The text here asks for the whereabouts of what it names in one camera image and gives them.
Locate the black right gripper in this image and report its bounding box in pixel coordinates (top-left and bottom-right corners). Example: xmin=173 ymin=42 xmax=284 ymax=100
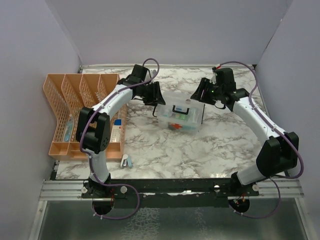
xmin=191 ymin=78 xmax=223 ymax=106

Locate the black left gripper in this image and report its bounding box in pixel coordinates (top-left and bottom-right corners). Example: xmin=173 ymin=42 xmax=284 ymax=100
xmin=140 ymin=81 xmax=166 ymax=107

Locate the clear box lid black handle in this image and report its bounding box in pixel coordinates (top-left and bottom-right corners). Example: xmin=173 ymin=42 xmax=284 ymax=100
xmin=156 ymin=90 xmax=205 ymax=127

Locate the clear plastic medicine box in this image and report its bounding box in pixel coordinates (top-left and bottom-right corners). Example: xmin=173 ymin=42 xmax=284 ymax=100
xmin=152 ymin=99 xmax=206 ymax=136

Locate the white gauze pouch blue print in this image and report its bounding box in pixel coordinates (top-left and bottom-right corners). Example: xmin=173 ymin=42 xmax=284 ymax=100
xmin=110 ymin=119 xmax=122 ymax=143

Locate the small green packet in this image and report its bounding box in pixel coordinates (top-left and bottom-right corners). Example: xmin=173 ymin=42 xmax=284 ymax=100
xmin=174 ymin=113 xmax=189 ymax=121

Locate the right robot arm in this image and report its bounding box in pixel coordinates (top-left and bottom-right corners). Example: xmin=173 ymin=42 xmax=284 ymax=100
xmin=191 ymin=68 xmax=299 ymax=196

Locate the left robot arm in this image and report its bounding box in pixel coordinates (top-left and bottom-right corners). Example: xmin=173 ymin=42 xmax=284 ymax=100
xmin=76 ymin=64 xmax=166 ymax=198

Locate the white teal thermometer case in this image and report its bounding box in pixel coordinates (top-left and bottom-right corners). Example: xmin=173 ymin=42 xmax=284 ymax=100
xmin=120 ymin=154 xmax=133 ymax=169

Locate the orange plastic file organizer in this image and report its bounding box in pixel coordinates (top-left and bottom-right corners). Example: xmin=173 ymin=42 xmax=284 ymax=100
xmin=43 ymin=73 xmax=120 ymax=161

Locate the blue item in organizer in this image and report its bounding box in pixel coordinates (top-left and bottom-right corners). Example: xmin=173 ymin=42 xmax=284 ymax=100
xmin=63 ymin=114 xmax=74 ymax=142

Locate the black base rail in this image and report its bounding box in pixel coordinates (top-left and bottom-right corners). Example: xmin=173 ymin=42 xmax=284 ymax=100
xmin=81 ymin=178 xmax=259 ymax=209

